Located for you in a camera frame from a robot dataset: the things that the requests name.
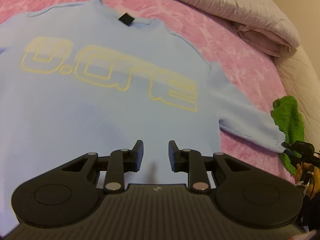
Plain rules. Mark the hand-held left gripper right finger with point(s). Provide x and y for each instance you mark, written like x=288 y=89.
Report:
x=172 y=155

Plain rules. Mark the grey striped quilt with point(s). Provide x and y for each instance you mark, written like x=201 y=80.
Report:
x=225 y=2

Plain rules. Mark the green knit sweater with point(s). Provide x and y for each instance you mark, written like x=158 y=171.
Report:
x=290 y=120

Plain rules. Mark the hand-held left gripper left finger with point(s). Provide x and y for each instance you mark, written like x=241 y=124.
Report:
x=138 y=155

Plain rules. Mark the pink floral blanket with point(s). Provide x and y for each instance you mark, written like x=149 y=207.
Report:
x=225 y=55

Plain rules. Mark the folded pale pink blanket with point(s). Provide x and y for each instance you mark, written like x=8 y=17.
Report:
x=262 y=42

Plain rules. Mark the person's right hand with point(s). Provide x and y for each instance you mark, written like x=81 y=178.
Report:
x=308 y=177

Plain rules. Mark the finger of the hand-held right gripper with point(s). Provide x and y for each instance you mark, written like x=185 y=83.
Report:
x=295 y=153
x=303 y=147

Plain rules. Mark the light blue sweatshirt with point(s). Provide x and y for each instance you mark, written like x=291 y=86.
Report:
x=100 y=120

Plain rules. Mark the white padded headboard cushion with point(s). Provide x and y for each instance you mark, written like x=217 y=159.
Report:
x=300 y=80

